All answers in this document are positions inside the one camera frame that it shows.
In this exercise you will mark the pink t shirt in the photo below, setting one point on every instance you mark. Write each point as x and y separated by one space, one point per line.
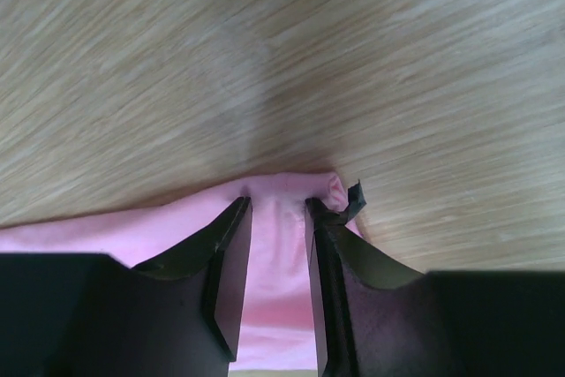
277 325

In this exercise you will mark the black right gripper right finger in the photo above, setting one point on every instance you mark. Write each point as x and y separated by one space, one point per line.
374 316

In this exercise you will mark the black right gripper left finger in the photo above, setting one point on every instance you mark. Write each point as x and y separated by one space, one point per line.
87 314

